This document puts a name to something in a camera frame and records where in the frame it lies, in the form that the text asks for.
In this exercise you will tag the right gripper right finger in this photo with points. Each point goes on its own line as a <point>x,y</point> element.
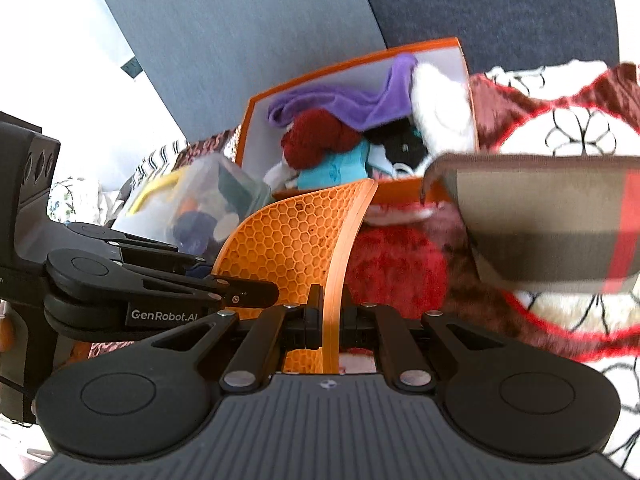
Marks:
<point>382,330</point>

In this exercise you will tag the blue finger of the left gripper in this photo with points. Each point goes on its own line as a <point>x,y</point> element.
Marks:
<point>137,250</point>
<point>87,277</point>

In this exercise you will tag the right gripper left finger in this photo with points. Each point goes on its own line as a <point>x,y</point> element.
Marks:
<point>268,338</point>

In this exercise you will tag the orange honeycomb silicone mat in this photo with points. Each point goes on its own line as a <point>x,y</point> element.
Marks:
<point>296,243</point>

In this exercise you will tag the teal wet wipes pack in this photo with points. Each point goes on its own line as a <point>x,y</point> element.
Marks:
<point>336,169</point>

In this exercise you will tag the blue face mask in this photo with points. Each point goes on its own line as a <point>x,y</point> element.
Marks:
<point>380,168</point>

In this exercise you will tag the black fuzzy hair scrunchie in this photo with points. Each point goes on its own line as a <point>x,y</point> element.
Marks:
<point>402,143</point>

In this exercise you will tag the dark red knitted item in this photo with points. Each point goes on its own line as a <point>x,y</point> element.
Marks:
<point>314,134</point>

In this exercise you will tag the purple cloth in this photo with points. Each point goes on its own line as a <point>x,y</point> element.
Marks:
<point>359,109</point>

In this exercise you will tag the white plush paw toy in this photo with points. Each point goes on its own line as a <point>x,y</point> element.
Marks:
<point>442,111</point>

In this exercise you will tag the patterned red fleece blanket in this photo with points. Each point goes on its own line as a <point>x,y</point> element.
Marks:
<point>577,109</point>

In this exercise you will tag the clear plastic storage box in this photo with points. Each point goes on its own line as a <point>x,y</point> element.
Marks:
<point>196,207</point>

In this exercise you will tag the orange cardboard box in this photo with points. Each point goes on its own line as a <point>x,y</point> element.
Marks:
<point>259,146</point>

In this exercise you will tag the plaid cosmetic pouch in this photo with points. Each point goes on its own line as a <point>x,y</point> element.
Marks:
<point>547,224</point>

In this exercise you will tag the grey blue sofa cushion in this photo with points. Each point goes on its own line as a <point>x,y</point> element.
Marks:
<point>207,58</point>

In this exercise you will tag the dark blue sofa cushion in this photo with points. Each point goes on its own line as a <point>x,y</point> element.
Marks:
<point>512,34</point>

